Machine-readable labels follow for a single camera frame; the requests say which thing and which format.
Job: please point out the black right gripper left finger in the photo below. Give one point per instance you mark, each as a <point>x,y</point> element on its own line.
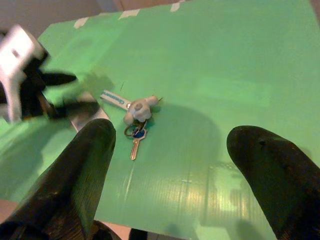
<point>62,180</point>

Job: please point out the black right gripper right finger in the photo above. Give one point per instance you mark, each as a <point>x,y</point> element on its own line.
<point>280,180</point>

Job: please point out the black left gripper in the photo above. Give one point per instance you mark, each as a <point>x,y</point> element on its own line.
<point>31,95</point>

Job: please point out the key bunch white flower charm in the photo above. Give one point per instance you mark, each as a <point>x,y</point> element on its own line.
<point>138,110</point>

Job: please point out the pale flat card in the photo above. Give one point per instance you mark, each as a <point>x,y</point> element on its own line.
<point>82,123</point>

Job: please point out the white tape piece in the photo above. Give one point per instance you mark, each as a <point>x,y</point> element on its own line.
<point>128,13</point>
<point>177,6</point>
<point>81,22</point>

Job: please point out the green table board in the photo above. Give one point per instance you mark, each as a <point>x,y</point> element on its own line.
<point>212,75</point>

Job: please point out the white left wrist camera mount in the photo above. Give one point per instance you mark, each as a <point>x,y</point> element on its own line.
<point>17,57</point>

